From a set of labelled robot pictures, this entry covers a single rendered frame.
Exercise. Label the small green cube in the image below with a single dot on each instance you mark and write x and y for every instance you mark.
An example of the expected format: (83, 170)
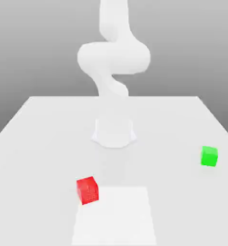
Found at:
(209, 156)

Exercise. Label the small red cube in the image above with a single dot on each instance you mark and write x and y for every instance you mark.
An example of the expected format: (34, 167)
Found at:
(88, 191)

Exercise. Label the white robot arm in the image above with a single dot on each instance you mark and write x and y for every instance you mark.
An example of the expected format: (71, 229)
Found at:
(114, 57)

